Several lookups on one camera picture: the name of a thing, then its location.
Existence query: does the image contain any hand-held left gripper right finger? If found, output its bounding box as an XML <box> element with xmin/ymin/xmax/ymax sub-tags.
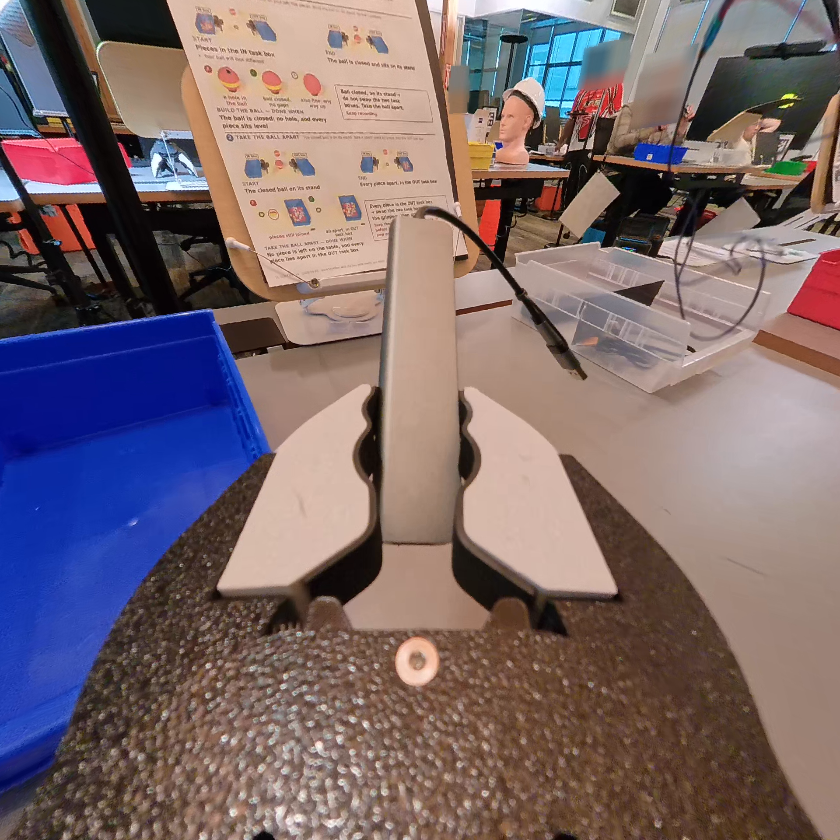
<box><xmin>451</xmin><ymin>386</ymin><xmax>621</xmax><ymax>630</ymax></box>

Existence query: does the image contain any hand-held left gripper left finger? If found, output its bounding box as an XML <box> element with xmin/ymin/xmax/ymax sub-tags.
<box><xmin>217</xmin><ymin>384</ymin><xmax>383</xmax><ymax>609</ymax></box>

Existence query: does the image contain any grey USB hub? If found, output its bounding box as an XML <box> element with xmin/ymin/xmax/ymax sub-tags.
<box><xmin>379</xmin><ymin>215</ymin><xmax>461</xmax><ymax>547</ymax></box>

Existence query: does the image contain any black hub cable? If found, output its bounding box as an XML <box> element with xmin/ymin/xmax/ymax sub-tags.
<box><xmin>413</xmin><ymin>205</ymin><xmax>589</xmax><ymax>382</ymax></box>

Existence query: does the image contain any clear plastic organizer box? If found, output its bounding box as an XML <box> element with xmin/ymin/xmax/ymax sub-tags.
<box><xmin>511</xmin><ymin>241</ymin><xmax>775</xmax><ymax>395</ymax></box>

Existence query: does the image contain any thin blue cable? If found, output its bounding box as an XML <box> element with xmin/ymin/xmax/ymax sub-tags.
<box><xmin>672</xmin><ymin>0</ymin><xmax>773</xmax><ymax>343</ymax></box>

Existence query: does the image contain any grey desk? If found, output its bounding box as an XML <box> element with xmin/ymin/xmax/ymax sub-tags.
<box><xmin>215</xmin><ymin>230</ymin><xmax>840</xmax><ymax>840</ymax></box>

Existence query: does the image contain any blue plastic bin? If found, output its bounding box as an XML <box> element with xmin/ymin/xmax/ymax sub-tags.
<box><xmin>0</xmin><ymin>308</ymin><xmax>271</xmax><ymax>796</ymax></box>

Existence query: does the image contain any white stand base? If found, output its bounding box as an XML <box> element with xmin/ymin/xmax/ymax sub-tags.
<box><xmin>274</xmin><ymin>289</ymin><xmax>389</xmax><ymax>346</ymax></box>

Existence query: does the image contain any white paper sheet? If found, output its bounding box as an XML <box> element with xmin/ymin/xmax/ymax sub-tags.
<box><xmin>658</xmin><ymin>230</ymin><xmax>823</xmax><ymax>267</ymax></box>

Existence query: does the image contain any red plastic bin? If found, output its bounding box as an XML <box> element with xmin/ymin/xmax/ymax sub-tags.
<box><xmin>786</xmin><ymin>249</ymin><xmax>840</xmax><ymax>340</ymax></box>
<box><xmin>0</xmin><ymin>138</ymin><xmax>133</xmax><ymax>186</ymax></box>

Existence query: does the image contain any orange box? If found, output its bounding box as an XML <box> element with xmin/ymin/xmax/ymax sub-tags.
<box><xmin>18</xmin><ymin>203</ymin><xmax>97</xmax><ymax>255</ymax></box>

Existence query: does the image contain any background table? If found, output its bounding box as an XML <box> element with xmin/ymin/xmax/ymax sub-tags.
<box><xmin>0</xmin><ymin>165</ymin><xmax>221</xmax><ymax>206</ymax></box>

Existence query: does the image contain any printed instruction sheet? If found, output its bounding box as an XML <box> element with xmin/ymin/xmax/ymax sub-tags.
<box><xmin>167</xmin><ymin>0</ymin><xmax>471</xmax><ymax>290</ymax></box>

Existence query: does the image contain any mannequin head with white helmet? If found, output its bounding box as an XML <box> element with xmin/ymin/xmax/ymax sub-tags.
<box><xmin>495</xmin><ymin>77</ymin><xmax>546</xmax><ymax>165</ymax></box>

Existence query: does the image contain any black tripod pole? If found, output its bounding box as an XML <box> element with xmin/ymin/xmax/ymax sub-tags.
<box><xmin>25</xmin><ymin>0</ymin><xmax>181</xmax><ymax>317</ymax></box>

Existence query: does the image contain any instruction sheet on clipboard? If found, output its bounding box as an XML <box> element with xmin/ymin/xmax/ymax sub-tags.
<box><xmin>180</xmin><ymin>0</ymin><xmax>477</xmax><ymax>304</ymax></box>

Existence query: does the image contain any plain wooden board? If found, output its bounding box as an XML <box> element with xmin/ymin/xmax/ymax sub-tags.
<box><xmin>96</xmin><ymin>41</ymin><xmax>193</xmax><ymax>140</ymax></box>

